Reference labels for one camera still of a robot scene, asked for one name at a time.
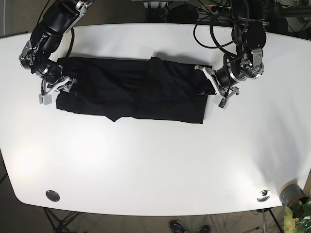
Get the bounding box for metal table grommet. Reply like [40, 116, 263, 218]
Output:
[46, 190, 60, 202]
[257, 190, 271, 202]

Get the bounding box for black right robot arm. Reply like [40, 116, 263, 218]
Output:
[19, 0, 94, 105]

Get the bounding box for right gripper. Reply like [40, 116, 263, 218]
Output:
[19, 41, 77, 105]

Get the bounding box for plain black T-shirt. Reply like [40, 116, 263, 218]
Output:
[56, 57, 215, 124]

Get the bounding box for grey plant pot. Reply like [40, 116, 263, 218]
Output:
[278, 182, 309, 208]

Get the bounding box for right metal table grommet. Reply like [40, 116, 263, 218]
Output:
[257, 190, 271, 202]

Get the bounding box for person's dark shoes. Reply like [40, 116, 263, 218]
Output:
[169, 219, 211, 233]

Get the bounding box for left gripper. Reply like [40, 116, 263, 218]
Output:
[194, 49, 264, 109]

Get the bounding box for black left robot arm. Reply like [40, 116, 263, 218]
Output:
[195, 0, 266, 109]

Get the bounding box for green potted plant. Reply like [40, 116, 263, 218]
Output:
[283, 198, 311, 233]

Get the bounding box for left metal table grommet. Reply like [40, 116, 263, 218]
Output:
[46, 190, 60, 202]

